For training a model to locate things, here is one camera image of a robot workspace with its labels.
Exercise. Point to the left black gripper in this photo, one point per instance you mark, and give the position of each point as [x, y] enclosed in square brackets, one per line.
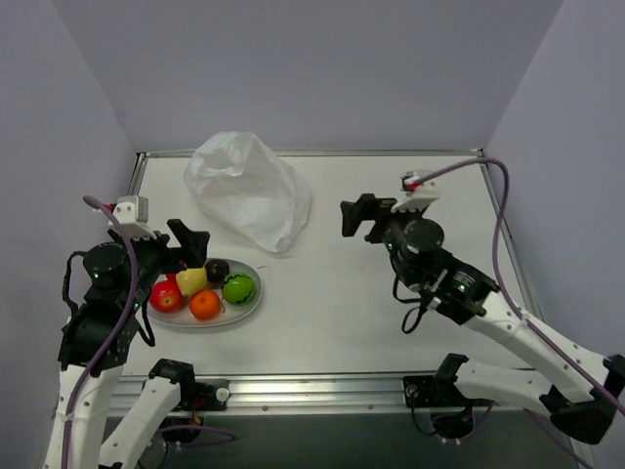
[166, 247]

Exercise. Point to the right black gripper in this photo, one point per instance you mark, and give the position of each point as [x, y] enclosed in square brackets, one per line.
[373, 221]

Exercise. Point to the dark fake fruit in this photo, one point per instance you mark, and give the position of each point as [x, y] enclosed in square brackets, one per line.
[216, 270]

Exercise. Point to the yellow fake pear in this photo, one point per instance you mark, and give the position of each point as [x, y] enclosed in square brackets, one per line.
[191, 280]

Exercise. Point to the red fake apple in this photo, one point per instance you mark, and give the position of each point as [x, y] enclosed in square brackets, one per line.
[166, 297]

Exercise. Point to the orange fake fruit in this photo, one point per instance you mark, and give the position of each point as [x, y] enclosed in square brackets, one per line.
[205, 305]

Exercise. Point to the green fake fruit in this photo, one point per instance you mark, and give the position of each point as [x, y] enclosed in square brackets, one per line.
[238, 288]

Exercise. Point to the white plastic bag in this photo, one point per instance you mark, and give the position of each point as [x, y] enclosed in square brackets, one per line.
[239, 182]

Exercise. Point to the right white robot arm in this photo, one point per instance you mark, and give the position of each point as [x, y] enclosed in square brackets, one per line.
[577, 389]

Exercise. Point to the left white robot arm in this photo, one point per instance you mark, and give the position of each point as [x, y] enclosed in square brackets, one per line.
[96, 343]

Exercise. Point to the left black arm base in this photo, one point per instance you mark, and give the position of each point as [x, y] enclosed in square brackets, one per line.
[211, 395]

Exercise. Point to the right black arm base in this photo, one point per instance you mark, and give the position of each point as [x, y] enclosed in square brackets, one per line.
[445, 414]

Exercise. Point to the white oval plate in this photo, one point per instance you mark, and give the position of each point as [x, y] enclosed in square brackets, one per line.
[230, 313]

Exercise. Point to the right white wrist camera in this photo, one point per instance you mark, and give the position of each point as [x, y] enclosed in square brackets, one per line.
[419, 193]

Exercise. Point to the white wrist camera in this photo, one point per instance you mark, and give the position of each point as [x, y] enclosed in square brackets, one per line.
[419, 193]
[129, 212]

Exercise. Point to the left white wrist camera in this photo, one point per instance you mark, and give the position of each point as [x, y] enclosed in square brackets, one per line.
[129, 212]

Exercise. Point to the aluminium mounting rail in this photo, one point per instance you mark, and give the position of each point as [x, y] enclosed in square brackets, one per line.
[311, 394]

